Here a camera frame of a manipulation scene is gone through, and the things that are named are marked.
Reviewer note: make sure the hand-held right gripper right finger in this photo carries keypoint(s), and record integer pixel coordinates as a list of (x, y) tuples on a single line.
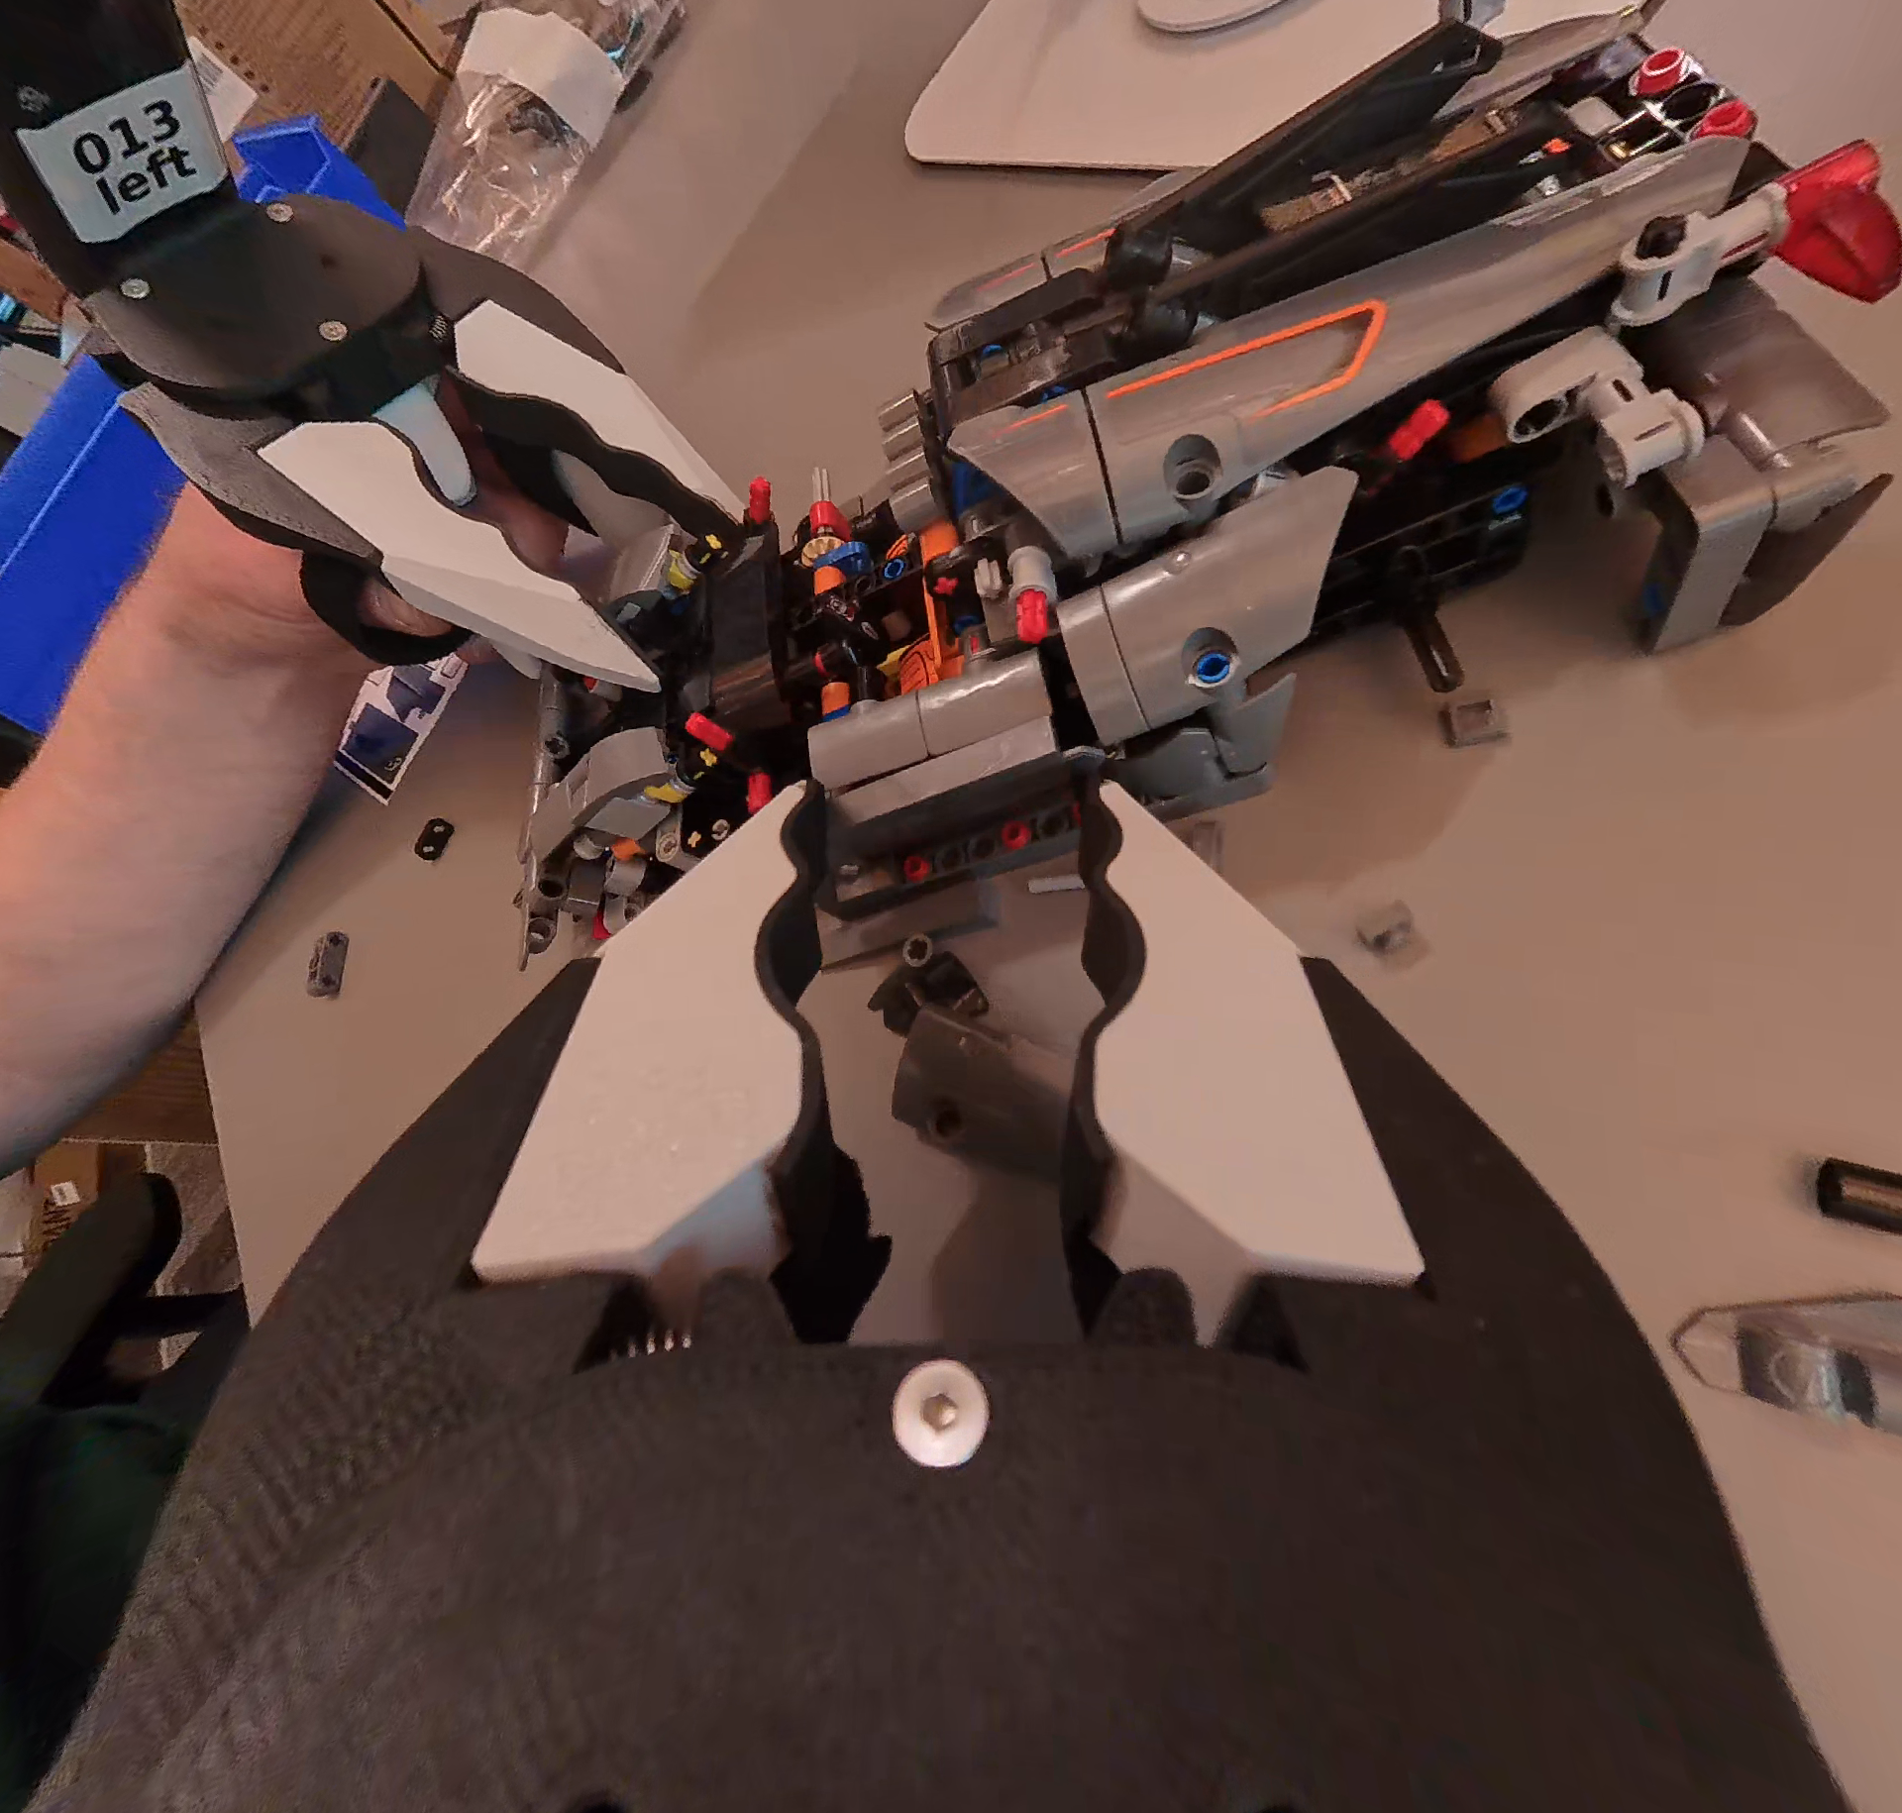
[(1249, 1101)]

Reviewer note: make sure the black angled lego piece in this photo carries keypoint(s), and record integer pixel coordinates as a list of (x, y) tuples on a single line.
[(929, 974)]

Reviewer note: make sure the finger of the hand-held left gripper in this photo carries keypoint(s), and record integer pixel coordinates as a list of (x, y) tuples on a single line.
[(477, 595), (550, 358)]

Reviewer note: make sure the dark grey two-hole lego piece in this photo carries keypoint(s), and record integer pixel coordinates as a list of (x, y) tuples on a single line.
[(330, 962)]

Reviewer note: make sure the person's left hand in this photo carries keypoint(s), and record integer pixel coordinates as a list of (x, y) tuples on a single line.
[(239, 595)]

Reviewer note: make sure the clear plastic parts bag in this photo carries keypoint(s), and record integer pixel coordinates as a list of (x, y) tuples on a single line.
[(520, 75)]

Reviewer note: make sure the person's left forearm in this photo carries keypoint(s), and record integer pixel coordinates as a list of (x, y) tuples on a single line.
[(120, 878)]

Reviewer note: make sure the grey black lego car model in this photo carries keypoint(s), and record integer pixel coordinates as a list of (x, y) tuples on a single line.
[(1189, 416)]

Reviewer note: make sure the dark grey curved lego panel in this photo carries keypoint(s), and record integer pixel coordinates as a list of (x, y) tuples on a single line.
[(982, 1085)]

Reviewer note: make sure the black two-hole lego piece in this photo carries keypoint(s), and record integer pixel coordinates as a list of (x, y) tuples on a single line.
[(434, 840)]

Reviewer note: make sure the small grey lego piece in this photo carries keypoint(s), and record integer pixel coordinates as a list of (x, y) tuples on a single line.
[(1471, 720), (1390, 928)]

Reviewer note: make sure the white book stand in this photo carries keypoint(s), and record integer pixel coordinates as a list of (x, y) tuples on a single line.
[(1040, 91)]

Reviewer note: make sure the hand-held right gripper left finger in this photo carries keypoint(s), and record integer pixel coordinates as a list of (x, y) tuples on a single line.
[(654, 1101)]

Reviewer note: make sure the brown cardboard box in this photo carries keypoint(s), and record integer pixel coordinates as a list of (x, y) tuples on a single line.
[(297, 1)]

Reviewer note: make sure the blue plastic bin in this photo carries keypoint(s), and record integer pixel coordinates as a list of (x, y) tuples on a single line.
[(320, 171), (74, 550)]

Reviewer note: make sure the black lego cylinder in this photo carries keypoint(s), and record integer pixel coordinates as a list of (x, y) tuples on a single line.
[(1859, 1190)]

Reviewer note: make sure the lego sticker sheet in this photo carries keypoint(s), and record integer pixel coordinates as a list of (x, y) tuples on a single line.
[(401, 730)]

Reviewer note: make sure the black office chair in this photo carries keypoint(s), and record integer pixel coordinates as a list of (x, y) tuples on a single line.
[(90, 1279)]

